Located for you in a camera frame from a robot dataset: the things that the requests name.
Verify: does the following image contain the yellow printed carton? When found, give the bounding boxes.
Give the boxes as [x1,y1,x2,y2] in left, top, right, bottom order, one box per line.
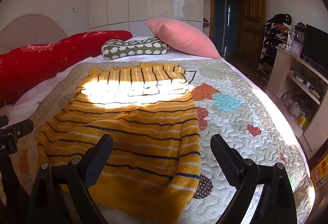
[309,157,328,191]

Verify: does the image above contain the beige round headboard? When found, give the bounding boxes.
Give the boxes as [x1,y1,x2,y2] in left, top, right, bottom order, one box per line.
[0,14,68,47]

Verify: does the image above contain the beige television cabinet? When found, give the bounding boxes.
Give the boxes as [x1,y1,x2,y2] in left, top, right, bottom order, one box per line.
[266,47,328,153]

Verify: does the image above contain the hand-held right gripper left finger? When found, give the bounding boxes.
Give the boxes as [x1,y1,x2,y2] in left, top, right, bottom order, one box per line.
[26,133,114,224]

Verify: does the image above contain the yellow striped knit sweater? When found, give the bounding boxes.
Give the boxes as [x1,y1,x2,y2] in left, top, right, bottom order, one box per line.
[37,62,202,223]

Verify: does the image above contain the quilted patchwork blanket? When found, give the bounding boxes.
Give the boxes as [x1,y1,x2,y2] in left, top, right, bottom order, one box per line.
[15,58,317,224]

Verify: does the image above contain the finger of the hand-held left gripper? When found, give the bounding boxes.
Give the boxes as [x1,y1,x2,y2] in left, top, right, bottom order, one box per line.
[5,119,34,138]

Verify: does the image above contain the purple table clock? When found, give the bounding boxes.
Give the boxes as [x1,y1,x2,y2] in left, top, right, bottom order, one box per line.
[290,23,307,57]

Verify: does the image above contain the black flat television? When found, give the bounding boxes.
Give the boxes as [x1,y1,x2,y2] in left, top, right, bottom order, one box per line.
[300,24,328,74]

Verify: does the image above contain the green hedgehog print pillow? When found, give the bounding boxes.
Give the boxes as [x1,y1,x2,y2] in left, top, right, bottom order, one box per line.
[102,37,170,61]

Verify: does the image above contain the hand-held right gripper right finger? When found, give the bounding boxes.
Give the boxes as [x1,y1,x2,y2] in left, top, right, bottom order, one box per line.
[210,134,299,224]

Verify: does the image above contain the brown wooden door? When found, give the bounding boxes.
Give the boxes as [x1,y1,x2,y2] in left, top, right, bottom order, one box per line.
[241,0,266,62]

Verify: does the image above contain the shoe rack with clothes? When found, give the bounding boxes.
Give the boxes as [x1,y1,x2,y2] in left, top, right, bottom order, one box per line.
[257,14,295,84]

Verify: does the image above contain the long red pillow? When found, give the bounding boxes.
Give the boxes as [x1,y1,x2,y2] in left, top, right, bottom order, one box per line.
[0,30,133,107]

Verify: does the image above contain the pink corduroy pillow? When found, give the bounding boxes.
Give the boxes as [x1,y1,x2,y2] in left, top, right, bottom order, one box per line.
[147,19,221,59]

